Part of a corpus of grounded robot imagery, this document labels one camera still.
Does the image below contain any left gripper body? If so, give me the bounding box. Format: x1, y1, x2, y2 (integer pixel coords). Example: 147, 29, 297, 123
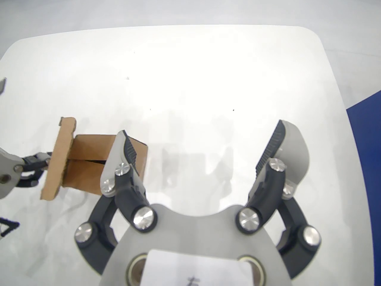
0, 147, 26, 200

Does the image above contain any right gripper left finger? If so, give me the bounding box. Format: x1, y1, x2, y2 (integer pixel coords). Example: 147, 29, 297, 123
74, 130, 158, 276

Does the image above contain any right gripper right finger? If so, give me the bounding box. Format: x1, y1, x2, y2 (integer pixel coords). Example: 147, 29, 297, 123
237, 119, 322, 279

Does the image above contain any small brown carton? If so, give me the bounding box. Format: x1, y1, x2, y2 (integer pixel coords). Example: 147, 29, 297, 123
40, 117, 149, 201

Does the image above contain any blue partition panel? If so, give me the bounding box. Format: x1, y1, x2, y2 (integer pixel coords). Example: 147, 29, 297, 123
345, 90, 381, 286

